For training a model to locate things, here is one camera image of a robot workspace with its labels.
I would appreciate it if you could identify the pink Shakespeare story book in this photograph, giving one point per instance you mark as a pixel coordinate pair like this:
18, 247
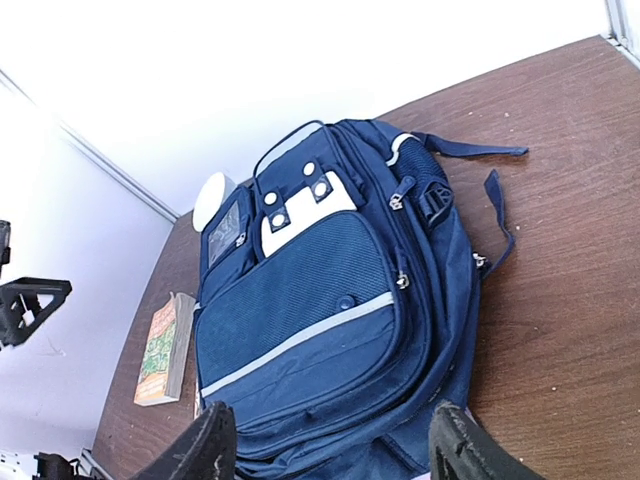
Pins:
197, 404

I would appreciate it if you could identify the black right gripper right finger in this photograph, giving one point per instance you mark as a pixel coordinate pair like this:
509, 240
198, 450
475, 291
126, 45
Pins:
460, 449

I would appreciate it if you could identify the right aluminium frame post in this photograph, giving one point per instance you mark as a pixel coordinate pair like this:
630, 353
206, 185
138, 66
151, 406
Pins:
623, 17

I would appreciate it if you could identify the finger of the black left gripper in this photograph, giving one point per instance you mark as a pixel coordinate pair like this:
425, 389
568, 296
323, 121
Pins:
26, 303

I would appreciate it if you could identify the white patterned ceramic bowl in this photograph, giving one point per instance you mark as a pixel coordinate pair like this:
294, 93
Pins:
212, 195

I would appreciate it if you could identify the navy blue student backpack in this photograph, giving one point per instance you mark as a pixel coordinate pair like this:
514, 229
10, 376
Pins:
338, 302

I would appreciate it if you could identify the orange green treehouse book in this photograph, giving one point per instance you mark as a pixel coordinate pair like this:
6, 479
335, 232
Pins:
164, 359

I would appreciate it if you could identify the left aluminium frame post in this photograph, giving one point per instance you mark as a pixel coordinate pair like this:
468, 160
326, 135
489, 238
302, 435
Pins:
92, 154

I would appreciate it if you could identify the aluminium frame post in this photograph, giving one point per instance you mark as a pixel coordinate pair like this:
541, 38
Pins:
623, 17
92, 154

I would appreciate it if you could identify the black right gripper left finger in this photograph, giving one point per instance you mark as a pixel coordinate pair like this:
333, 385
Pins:
205, 450

